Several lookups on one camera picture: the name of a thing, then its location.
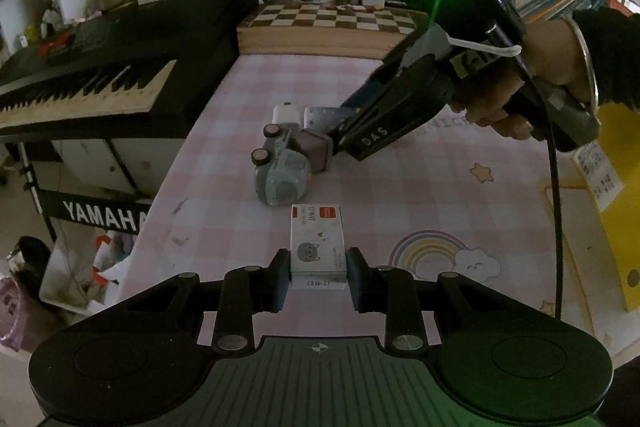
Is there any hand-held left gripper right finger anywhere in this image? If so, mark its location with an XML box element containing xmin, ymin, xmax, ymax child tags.
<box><xmin>346</xmin><ymin>247</ymin><xmax>517</xmax><ymax>355</ymax></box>

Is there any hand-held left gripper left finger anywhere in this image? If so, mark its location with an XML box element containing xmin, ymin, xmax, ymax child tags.
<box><xmin>125</xmin><ymin>248</ymin><xmax>293</xmax><ymax>356</ymax></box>

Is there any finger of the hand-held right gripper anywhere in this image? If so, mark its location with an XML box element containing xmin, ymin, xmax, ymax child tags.
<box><xmin>340</xmin><ymin>67</ymin><xmax>401</xmax><ymax>128</ymax></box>
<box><xmin>305</xmin><ymin>57</ymin><xmax>454</xmax><ymax>174</ymax></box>

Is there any small white cat-print box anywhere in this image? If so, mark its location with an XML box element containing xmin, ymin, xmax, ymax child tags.
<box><xmin>289</xmin><ymin>204</ymin><xmax>349</xmax><ymax>292</ymax></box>

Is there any grey-green toy car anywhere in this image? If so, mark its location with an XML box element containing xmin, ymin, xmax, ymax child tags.
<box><xmin>250</xmin><ymin>123</ymin><xmax>318</xmax><ymax>208</ymax></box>

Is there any yellow cardboard box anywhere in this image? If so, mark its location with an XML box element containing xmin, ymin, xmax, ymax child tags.
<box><xmin>570</xmin><ymin>102</ymin><xmax>640</xmax><ymax>313</ymax></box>

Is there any person's right forearm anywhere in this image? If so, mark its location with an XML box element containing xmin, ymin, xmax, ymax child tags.
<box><xmin>570</xmin><ymin>7</ymin><xmax>640</xmax><ymax>108</ymax></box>

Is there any pink checked cloth desktop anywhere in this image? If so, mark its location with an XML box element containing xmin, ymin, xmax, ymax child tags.
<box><xmin>120</xmin><ymin>52</ymin><xmax>640</xmax><ymax>358</ymax></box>

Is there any person's right hand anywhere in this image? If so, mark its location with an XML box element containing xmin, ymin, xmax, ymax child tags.
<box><xmin>450</xmin><ymin>19</ymin><xmax>594</xmax><ymax>142</ymax></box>

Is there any silver metal plate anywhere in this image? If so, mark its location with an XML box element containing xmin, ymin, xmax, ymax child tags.
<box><xmin>300</xmin><ymin>106</ymin><xmax>351</xmax><ymax>134</ymax></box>

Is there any white power adapter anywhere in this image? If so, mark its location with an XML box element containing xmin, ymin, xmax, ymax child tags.
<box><xmin>274</xmin><ymin>104</ymin><xmax>306</xmax><ymax>128</ymax></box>

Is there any wooden chessboard box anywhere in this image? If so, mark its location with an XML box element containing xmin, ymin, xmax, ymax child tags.
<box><xmin>236</xmin><ymin>3</ymin><xmax>418</xmax><ymax>60</ymax></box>

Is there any silver bangle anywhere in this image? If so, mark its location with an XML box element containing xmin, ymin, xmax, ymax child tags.
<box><xmin>570</xmin><ymin>19</ymin><xmax>601</xmax><ymax>108</ymax></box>

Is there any white red plastic bag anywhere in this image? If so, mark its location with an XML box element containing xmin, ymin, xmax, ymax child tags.
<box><xmin>92</xmin><ymin>229</ymin><xmax>151</xmax><ymax>303</ymax></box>

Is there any black keyboard stand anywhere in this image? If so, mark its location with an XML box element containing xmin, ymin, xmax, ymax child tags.
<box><xmin>20</xmin><ymin>142</ymin><xmax>156</xmax><ymax>248</ymax></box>

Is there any white desk mat orange border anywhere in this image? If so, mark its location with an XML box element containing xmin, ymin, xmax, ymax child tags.
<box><xmin>539</xmin><ymin>157</ymin><xmax>631</xmax><ymax>348</ymax></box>

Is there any black bag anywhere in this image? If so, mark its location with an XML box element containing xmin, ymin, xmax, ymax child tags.
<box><xmin>7</xmin><ymin>237</ymin><xmax>51</xmax><ymax>298</ymax></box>

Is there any black electronic keyboard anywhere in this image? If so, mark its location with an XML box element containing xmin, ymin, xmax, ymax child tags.
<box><xmin>0</xmin><ymin>0</ymin><xmax>261</xmax><ymax>142</ymax></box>

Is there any pink plastic basket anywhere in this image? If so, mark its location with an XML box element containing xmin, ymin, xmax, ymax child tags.
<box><xmin>0</xmin><ymin>277</ymin><xmax>31</xmax><ymax>350</ymax></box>

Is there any white cord loop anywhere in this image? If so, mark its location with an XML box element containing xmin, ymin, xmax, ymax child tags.
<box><xmin>446</xmin><ymin>36</ymin><xmax>522</xmax><ymax>58</ymax></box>

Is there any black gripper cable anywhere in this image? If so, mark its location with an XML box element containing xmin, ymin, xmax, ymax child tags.
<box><xmin>487</xmin><ymin>24</ymin><xmax>563</xmax><ymax>318</ymax></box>

